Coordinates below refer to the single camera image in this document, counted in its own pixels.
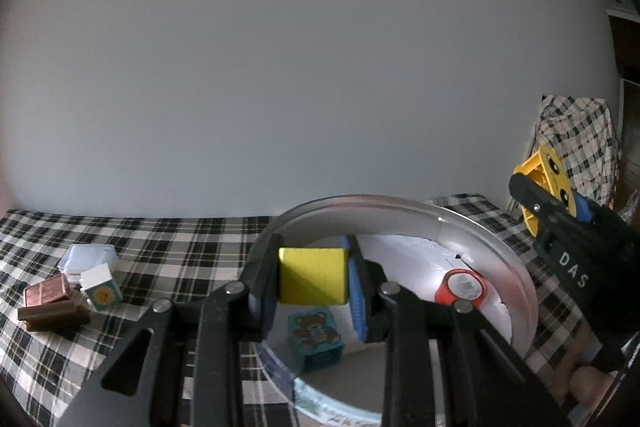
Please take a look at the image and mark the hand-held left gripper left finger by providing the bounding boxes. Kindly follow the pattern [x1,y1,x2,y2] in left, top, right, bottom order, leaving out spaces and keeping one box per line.
[57,234,286,427]

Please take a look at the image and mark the draped plaid cloth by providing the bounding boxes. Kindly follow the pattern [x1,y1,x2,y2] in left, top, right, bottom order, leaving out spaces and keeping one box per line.
[530,94,623,218]

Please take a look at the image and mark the teal bear block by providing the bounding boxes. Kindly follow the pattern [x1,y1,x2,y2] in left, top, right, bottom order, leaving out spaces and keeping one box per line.
[286,308,346,375]

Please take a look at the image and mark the dark brown block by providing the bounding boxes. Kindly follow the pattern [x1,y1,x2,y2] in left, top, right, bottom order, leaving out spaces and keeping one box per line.
[17,297,93,333]

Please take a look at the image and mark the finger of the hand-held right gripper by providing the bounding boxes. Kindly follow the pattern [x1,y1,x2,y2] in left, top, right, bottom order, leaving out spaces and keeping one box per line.
[572,192,608,228]
[509,174,557,234]

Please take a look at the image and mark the red round container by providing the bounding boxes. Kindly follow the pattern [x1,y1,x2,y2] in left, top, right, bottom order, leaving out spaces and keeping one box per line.
[434,269,488,308]

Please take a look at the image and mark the yellow toy with eyes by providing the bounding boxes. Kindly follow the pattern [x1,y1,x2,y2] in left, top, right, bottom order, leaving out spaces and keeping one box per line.
[515,144,578,238]

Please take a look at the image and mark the copper brown block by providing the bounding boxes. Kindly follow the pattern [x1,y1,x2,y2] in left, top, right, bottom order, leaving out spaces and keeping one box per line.
[24,274,73,308]

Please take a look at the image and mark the yellow cube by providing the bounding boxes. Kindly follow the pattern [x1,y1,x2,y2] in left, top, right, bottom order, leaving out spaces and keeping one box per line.
[277,247,349,306]

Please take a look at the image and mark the white paper liner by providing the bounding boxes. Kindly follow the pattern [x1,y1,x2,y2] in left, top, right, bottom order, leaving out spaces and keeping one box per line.
[357,234,513,338]

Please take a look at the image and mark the white cube with sun print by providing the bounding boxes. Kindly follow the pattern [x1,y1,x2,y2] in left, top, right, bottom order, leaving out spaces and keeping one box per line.
[80,263,123,310]

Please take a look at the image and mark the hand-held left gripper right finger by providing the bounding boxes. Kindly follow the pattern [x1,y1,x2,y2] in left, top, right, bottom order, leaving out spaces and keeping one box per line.
[342,234,571,427]

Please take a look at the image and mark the clear plastic box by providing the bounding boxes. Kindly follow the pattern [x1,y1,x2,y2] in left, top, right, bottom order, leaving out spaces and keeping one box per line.
[57,243,118,280]

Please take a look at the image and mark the person's right hand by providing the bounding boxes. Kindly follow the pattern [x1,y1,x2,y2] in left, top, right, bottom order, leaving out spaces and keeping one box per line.
[570,364,623,410]

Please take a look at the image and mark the round metal tin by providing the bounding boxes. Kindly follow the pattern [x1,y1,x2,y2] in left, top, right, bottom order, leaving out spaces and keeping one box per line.
[241,193,538,427]

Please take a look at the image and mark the dark wooden furniture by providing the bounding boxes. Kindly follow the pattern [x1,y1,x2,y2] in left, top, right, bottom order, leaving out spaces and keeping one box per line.
[606,7,640,208]

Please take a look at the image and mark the plaid tablecloth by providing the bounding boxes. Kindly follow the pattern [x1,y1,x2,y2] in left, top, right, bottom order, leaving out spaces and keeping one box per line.
[0,193,621,427]

